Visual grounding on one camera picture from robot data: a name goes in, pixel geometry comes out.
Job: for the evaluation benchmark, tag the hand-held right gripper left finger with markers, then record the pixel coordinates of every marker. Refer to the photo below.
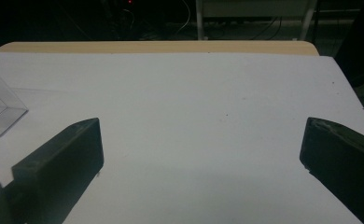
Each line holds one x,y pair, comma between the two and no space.
62,158

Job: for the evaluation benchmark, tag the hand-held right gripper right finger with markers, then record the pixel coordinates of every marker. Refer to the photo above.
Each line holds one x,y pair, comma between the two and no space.
342,158

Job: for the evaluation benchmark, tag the white table cloth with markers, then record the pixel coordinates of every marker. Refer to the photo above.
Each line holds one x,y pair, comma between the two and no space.
183,112

